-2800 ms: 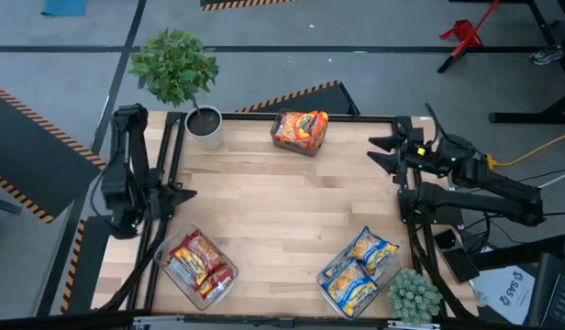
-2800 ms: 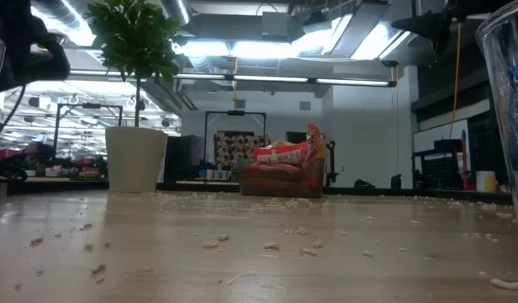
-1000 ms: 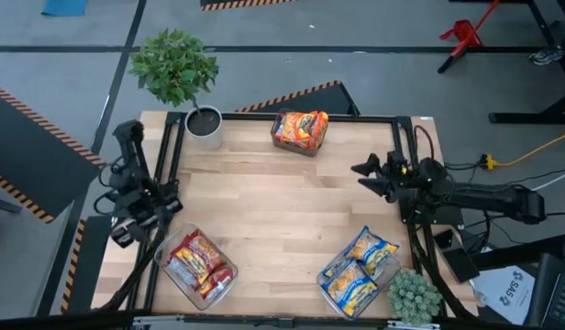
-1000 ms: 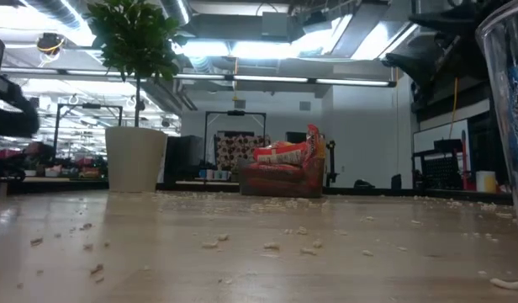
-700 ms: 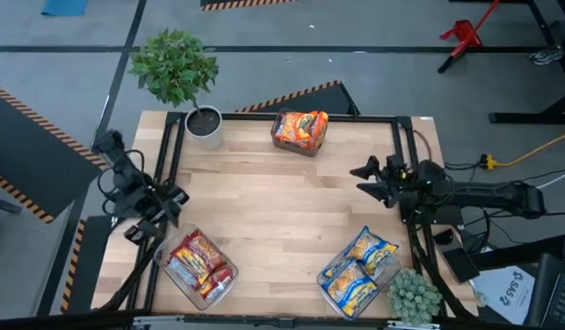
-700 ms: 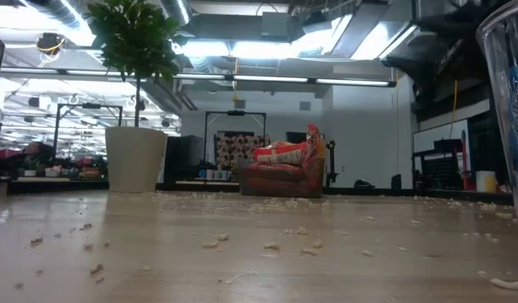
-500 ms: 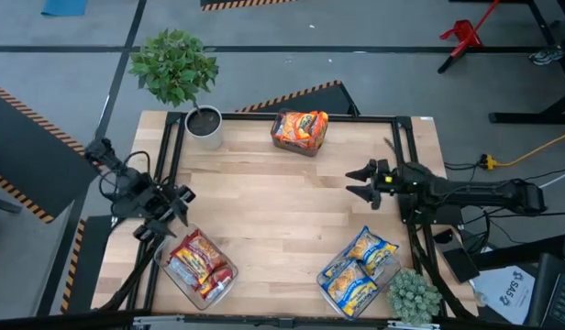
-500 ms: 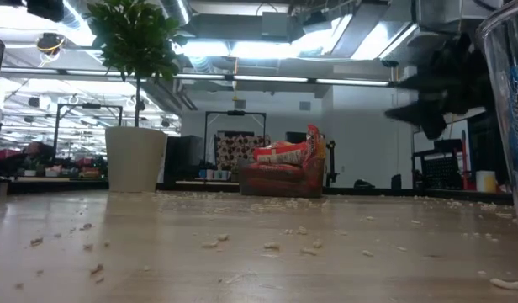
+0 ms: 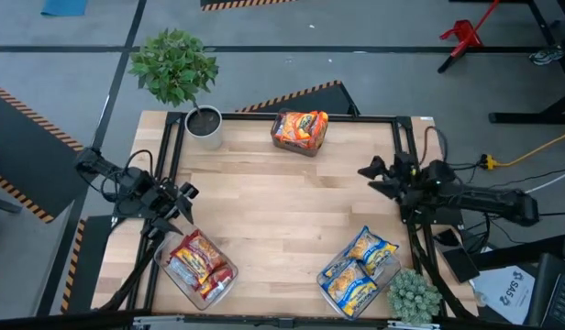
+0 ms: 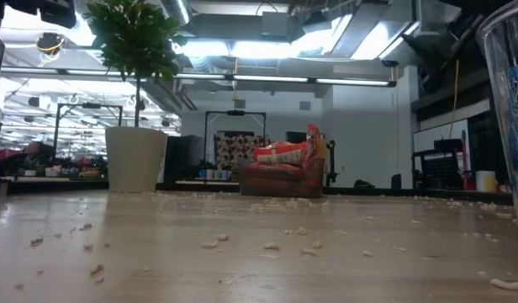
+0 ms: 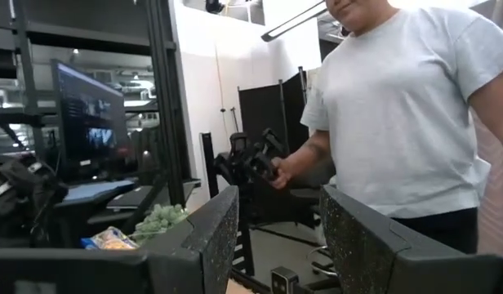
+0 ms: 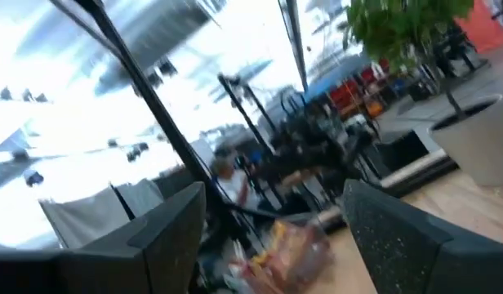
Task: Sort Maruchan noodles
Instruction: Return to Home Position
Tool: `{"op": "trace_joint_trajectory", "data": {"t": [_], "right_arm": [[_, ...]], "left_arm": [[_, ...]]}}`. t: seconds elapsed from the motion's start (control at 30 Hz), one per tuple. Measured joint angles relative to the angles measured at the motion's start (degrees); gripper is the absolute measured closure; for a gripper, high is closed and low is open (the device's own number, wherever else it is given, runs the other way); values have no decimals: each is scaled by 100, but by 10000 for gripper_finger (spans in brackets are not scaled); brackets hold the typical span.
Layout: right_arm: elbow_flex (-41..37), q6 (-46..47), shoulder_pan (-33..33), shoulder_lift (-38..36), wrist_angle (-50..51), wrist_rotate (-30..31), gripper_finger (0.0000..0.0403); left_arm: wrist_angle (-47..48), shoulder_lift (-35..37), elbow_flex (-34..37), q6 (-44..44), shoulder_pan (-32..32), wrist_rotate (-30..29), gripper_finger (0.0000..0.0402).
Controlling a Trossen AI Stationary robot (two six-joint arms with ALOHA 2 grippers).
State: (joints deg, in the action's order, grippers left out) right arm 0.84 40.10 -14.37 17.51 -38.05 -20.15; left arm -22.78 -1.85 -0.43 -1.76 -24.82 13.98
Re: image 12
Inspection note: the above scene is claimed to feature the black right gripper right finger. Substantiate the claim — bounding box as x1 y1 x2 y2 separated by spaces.
342 178 503 294

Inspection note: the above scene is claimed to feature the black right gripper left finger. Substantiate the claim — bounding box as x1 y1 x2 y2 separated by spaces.
0 181 207 294

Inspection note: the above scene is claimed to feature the grey cloth panel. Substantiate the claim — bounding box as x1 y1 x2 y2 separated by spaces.
38 177 165 251

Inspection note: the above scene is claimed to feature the person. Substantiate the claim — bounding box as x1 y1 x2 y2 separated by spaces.
210 152 263 212

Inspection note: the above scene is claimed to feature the translucent grey plastic bin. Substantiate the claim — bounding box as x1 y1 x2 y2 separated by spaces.
229 219 335 294

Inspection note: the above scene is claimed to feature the green leafy plant white pot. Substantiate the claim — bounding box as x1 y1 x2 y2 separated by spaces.
345 0 503 187

